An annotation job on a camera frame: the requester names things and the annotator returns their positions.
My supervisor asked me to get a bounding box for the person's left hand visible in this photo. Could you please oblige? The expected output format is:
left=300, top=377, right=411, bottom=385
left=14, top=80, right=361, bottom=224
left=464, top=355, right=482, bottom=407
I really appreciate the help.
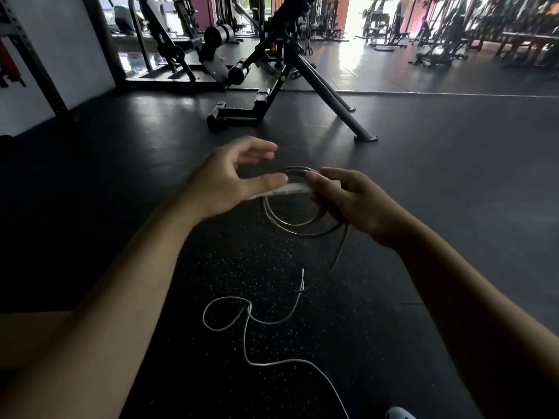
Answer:
left=183, top=136, right=289, bottom=221

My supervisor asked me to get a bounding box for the person's right hand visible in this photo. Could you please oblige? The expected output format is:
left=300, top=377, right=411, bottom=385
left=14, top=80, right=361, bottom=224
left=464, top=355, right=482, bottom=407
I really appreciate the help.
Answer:
left=305, top=167, right=409, bottom=249

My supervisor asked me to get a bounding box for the white-handled jump rope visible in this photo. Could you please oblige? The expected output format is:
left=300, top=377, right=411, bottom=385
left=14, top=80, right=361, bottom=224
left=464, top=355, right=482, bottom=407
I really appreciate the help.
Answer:
left=203, top=166, right=351, bottom=419

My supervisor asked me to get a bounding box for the person's left forearm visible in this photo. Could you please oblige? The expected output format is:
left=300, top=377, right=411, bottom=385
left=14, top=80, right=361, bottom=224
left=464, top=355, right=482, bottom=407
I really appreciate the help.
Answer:
left=0, top=194, right=206, bottom=419

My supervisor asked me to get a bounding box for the person's right forearm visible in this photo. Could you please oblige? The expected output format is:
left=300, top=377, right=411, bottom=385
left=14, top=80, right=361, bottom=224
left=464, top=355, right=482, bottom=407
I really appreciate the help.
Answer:
left=389, top=222, right=559, bottom=419

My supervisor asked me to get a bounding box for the black angled gym bench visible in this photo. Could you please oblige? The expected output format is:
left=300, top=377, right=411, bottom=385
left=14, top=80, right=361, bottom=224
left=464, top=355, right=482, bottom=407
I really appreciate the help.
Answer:
left=206, top=0, right=379, bottom=143

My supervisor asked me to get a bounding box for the black roller pad gym machine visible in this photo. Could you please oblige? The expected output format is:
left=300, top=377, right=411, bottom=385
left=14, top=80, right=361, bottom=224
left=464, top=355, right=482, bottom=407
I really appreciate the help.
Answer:
left=126, top=0, right=250, bottom=90

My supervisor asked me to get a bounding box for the black lever gym machine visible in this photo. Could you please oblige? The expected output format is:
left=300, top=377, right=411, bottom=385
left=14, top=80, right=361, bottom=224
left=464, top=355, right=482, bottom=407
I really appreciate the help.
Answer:
left=408, top=0, right=483, bottom=68

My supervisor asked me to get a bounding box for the black steel rack upright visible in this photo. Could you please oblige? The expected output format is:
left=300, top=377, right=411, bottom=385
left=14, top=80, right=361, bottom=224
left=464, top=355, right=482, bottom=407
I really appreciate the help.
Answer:
left=0, top=0, right=74, bottom=123

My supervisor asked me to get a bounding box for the dark flat gym bench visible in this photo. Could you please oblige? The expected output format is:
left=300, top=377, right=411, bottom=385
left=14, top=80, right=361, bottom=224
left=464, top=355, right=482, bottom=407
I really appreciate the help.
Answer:
left=496, top=31, right=559, bottom=69

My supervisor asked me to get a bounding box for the black cable gym machine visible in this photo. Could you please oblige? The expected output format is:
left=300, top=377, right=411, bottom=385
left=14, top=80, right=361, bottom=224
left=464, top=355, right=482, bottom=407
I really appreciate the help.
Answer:
left=356, top=0, right=412, bottom=51

